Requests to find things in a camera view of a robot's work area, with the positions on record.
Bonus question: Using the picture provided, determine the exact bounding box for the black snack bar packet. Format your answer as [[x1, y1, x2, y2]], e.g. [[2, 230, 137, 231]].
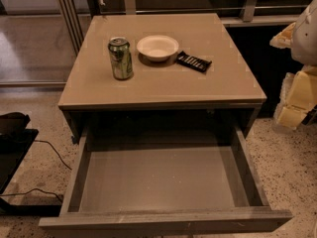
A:
[[176, 52, 212, 73]]

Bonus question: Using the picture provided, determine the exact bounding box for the green soda can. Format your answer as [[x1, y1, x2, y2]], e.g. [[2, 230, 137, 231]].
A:
[[108, 37, 133, 80]]

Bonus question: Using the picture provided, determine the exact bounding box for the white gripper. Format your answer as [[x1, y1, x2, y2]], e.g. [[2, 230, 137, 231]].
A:
[[269, 23, 317, 129]]

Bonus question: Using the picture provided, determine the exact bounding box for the black cable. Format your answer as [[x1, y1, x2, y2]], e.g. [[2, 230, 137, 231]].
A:
[[0, 139, 73, 203]]

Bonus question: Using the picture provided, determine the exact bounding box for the white bowl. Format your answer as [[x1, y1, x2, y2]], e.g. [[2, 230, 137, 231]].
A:
[[137, 35, 179, 62]]

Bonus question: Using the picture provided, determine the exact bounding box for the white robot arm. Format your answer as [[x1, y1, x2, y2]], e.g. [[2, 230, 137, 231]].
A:
[[269, 0, 317, 130]]

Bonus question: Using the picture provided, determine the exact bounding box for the open grey top drawer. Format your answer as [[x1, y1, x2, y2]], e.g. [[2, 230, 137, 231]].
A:
[[40, 120, 292, 238]]

